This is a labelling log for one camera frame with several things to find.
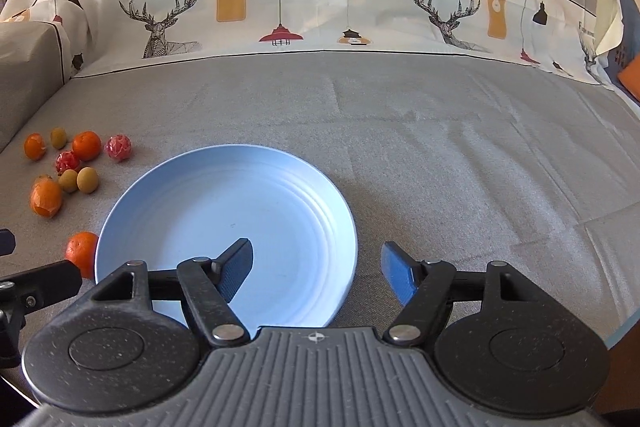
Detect small orange near plate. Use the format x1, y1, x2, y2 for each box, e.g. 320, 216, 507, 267
65, 231, 99, 280

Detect large orange tangerine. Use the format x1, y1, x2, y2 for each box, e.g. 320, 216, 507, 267
29, 176, 63, 219

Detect green olive fruit left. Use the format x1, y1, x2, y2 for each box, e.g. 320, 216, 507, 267
58, 169, 78, 194

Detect green olive fruit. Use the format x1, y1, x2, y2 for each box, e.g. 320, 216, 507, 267
76, 167, 100, 194
58, 169, 78, 194

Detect green olive fruit right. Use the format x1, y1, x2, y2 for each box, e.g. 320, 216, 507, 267
76, 167, 100, 194

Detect red lychee left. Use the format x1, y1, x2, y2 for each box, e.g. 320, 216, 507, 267
54, 150, 81, 176

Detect red lychee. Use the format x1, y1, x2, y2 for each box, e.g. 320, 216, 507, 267
54, 150, 81, 176
104, 134, 132, 162

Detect small orange far left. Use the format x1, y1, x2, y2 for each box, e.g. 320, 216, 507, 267
23, 133, 47, 161

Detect round orange middle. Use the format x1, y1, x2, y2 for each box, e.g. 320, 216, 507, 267
72, 131, 102, 162

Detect red lychee right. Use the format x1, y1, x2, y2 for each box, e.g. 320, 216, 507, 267
104, 134, 132, 162

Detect light blue round plate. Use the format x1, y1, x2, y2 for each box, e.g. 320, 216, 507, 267
94, 144, 358, 333

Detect orange object far right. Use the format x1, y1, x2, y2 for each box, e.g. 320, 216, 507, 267
617, 55, 640, 102

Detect grey printed sofa cover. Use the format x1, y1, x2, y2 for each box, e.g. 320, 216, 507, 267
1, 0, 639, 338

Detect blue basket far right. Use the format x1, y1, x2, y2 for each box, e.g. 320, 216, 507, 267
605, 0, 639, 105

